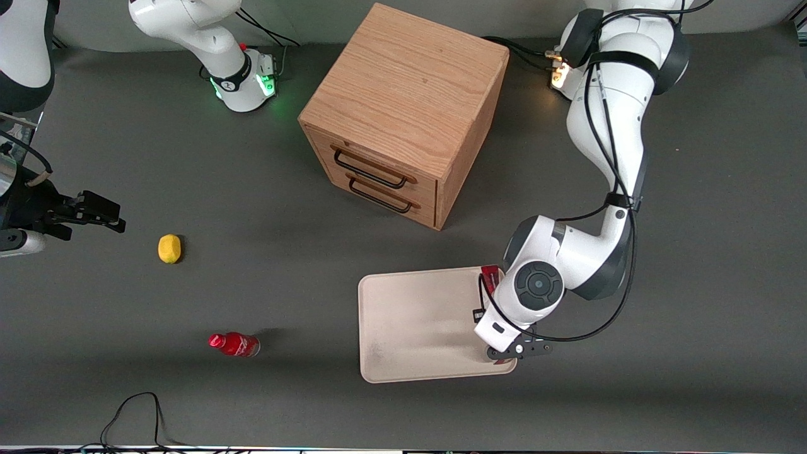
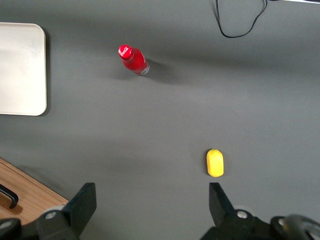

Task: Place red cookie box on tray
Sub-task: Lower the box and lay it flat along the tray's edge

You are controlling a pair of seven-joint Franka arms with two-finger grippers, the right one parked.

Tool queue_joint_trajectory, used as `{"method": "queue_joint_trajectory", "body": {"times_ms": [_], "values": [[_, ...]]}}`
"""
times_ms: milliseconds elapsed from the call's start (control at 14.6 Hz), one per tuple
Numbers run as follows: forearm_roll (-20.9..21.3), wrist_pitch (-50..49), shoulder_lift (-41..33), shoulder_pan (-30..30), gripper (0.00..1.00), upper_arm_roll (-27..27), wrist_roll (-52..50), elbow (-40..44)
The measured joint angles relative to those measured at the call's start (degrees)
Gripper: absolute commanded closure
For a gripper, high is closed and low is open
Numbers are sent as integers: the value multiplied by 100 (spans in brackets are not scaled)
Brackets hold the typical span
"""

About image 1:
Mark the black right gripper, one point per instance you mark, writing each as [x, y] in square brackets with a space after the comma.
[30, 203]

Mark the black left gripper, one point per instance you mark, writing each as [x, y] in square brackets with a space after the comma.
[477, 314]

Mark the red soda bottle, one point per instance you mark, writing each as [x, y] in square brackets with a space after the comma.
[236, 344]

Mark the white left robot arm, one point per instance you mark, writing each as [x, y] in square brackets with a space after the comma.
[624, 120]

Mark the beige plastic tray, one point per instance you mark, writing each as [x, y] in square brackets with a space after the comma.
[416, 321]

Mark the yellow lemon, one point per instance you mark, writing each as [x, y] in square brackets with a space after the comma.
[169, 248]

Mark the wooden two-drawer cabinet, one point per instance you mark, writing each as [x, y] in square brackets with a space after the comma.
[410, 82]

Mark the wooden drawer front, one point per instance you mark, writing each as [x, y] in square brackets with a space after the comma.
[429, 216]
[429, 189]

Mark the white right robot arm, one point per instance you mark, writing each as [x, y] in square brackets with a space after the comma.
[239, 82]

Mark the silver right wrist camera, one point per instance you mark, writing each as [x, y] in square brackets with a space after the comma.
[6, 173]

